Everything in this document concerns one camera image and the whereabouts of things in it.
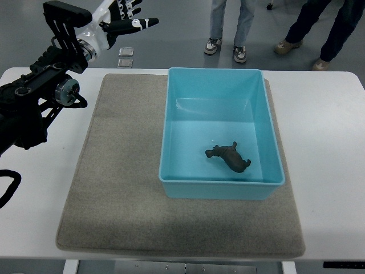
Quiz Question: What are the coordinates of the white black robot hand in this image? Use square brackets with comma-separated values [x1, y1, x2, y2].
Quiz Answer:
[76, 0, 159, 62]

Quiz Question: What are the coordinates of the brown toy hippo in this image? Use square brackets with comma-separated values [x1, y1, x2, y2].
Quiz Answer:
[205, 141, 251, 173]

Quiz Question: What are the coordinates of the blue plastic box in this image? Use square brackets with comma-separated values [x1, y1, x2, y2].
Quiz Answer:
[159, 68, 286, 200]

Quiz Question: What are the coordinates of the upper floor outlet plate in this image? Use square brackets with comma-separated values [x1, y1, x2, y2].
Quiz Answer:
[119, 47, 134, 57]

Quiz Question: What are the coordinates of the floor outlet plate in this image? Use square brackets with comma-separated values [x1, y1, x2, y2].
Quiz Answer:
[119, 47, 134, 57]
[117, 58, 133, 69]

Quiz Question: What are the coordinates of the lower floor outlet plate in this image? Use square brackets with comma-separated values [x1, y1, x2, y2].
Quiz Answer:
[117, 58, 133, 69]

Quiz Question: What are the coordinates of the person in light jeans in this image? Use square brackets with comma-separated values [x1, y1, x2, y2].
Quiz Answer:
[203, 0, 255, 64]

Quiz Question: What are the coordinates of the grey felt mat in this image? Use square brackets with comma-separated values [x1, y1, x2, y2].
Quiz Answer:
[56, 74, 305, 259]

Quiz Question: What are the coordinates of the person in dark trousers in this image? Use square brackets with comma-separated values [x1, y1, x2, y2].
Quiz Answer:
[274, 0, 365, 72]

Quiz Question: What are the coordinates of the black braided cable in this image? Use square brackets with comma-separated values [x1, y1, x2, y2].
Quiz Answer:
[0, 169, 22, 209]

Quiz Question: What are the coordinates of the metal table frame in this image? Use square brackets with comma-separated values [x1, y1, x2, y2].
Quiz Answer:
[62, 260, 297, 273]

